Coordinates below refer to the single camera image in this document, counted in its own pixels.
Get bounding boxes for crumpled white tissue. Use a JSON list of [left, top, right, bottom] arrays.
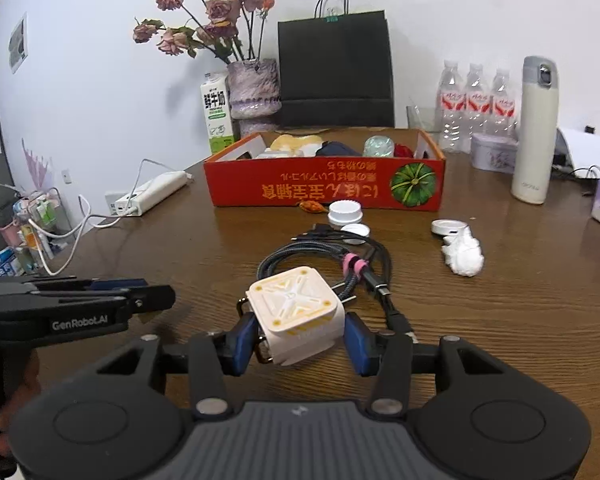
[[441, 226, 484, 277]]

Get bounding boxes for red cardboard box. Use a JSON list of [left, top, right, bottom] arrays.
[[203, 128, 447, 212]]

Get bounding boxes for white flat disc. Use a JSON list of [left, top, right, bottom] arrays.
[[340, 224, 371, 246]]

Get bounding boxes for white power cable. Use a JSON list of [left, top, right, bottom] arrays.
[[129, 158, 193, 203], [27, 194, 123, 276]]

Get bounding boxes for clear water bottle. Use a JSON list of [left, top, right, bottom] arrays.
[[437, 59, 469, 153], [464, 62, 494, 138], [490, 67, 520, 139]]

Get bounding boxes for black usb cable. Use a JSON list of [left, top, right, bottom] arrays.
[[290, 223, 416, 342]]

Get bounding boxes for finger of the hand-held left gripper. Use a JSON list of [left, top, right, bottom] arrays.
[[30, 284, 177, 324], [25, 276, 149, 294]]

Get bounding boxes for white yellow plush sheep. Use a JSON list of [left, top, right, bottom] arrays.
[[269, 133, 326, 154]]

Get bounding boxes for wall poster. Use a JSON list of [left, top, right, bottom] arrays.
[[8, 12, 28, 74]]

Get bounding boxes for white round case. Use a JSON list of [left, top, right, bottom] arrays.
[[431, 218, 470, 237]]

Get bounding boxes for white power strip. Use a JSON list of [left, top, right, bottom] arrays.
[[105, 171, 188, 217]]

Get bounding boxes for white thermos bottle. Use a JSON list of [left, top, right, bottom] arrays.
[[511, 55, 560, 205]]

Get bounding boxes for white green milk carton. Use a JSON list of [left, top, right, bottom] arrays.
[[200, 71, 235, 156]]

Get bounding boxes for white yellow charger cube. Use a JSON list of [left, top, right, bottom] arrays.
[[237, 267, 356, 367]]

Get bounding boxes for pink wall decoration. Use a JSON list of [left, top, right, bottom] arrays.
[[21, 137, 57, 192]]

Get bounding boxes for white ribbed jar lid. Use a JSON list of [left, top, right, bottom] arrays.
[[327, 200, 365, 227]]

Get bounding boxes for black paper bag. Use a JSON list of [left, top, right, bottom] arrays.
[[277, 0, 396, 128]]

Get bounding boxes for person's left hand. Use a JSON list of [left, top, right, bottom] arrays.
[[0, 347, 42, 461]]

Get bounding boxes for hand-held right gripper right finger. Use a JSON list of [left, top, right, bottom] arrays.
[[344, 311, 503, 417]]

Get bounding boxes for clear glass cup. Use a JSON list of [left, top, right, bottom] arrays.
[[406, 105, 443, 134]]

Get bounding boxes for thin black wire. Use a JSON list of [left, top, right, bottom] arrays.
[[550, 159, 600, 182]]

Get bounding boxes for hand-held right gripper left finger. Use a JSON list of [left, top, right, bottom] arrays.
[[96, 312, 261, 417]]

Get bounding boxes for wooden desk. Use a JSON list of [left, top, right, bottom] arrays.
[[35, 127, 600, 441]]

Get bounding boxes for navy zipper pouch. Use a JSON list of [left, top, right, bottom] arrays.
[[315, 141, 363, 157]]

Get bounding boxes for dried pink flowers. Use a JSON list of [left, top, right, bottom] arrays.
[[132, 0, 276, 64]]

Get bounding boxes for grey tin box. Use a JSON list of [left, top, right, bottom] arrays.
[[470, 133, 520, 175]]

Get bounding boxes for purple fuzzy vase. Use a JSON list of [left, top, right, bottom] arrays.
[[226, 58, 283, 141]]

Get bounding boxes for iridescent film flower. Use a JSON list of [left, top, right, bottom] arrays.
[[362, 135, 397, 157]]

